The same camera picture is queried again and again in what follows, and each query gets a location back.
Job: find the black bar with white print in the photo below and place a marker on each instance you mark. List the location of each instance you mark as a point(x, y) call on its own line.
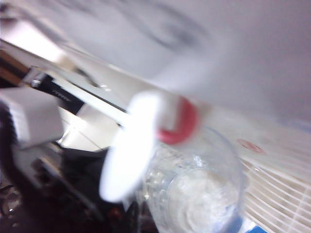
point(60, 94)

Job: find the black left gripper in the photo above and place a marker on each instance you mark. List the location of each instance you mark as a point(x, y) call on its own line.
point(60, 194)

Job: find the red-collared hot water tap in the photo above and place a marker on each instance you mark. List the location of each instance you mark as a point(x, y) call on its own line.
point(136, 145)

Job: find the white water dispenser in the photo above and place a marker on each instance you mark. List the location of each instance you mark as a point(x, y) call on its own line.
point(218, 48)

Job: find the white office desk cabinet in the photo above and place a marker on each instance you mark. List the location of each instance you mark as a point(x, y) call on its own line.
point(97, 97)

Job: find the white drip tray grille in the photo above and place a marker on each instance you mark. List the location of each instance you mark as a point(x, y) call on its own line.
point(279, 189)

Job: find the clear textured plastic mug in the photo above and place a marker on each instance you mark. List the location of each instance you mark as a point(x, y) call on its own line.
point(194, 194)

